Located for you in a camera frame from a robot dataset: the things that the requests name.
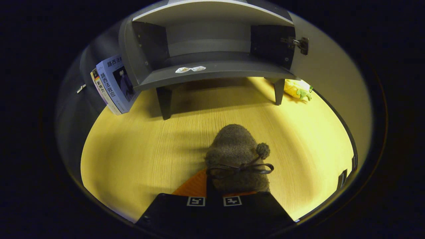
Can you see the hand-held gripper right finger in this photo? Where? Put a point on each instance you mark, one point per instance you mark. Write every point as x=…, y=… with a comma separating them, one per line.
x=259, y=212

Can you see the brown fuzzy shoe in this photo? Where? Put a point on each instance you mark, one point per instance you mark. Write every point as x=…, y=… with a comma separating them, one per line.
x=232, y=146

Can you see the yellow green plush toy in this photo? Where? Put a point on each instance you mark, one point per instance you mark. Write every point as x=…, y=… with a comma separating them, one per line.
x=295, y=88

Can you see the grey shoe cabinet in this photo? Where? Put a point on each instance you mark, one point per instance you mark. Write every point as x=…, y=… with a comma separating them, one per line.
x=232, y=71

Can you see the silver clip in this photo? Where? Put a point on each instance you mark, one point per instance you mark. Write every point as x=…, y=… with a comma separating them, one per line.
x=81, y=88

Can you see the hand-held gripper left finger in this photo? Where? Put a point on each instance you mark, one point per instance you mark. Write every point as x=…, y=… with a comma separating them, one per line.
x=176, y=212

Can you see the black backdrop cloth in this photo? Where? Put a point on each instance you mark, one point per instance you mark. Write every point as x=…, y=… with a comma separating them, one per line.
x=73, y=116

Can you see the blue book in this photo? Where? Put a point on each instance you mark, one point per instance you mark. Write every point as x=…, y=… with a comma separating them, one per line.
x=116, y=79

